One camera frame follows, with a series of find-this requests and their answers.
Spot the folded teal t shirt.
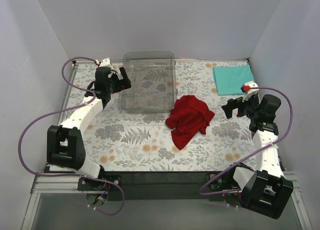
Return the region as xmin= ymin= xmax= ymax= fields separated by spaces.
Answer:
xmin=213 ymin=65 xmax=254 ymax=96

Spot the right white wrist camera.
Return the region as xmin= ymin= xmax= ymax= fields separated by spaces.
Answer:
xmin=241 ymin=81 xmax=259 ymax=102

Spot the floral table mat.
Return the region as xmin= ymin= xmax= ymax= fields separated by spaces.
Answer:
xmin=49 ymin=60 xmax=283 ymax=172

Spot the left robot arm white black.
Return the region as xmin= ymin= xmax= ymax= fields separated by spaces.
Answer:
xmin=46 ymin=66 xmax=132 ymax=190

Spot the clear plastic bin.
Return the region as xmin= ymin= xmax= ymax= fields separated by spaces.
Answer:
xmin=118 ymin=51 xmax=177 ymax=114

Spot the aluminium frame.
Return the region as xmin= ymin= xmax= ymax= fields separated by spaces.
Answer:
xmin=21 ymin=171 xmax=83 ymax=230

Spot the red t shirt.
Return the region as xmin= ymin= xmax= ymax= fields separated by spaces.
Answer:
xmin=165 ymin=95 xmax=215 ymax=150

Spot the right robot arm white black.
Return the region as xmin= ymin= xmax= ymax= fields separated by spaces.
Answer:
xmin=222 ymin=94 xmax=294 ymax=219

